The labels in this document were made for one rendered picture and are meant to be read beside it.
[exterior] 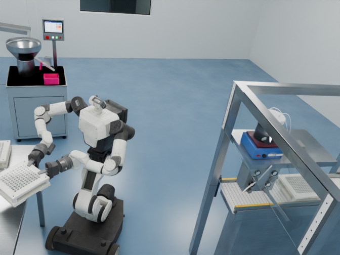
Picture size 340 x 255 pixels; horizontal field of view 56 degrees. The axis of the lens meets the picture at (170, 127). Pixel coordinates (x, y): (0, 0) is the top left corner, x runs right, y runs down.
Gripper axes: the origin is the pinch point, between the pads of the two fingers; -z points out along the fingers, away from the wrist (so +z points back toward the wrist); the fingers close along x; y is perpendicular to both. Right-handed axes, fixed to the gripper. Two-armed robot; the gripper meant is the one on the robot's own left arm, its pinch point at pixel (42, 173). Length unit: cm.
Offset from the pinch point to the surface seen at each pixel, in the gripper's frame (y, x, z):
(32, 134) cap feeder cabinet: 167, 94, 68
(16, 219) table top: -9.4, 17.3, -22.6
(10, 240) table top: -21.0, 17.2, -31.6
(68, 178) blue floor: 87, 106, 66
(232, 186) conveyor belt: -76, 17, 108
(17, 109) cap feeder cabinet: 173, 58, 57
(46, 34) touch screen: 191, -15, 107
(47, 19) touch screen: 190, -32, 109
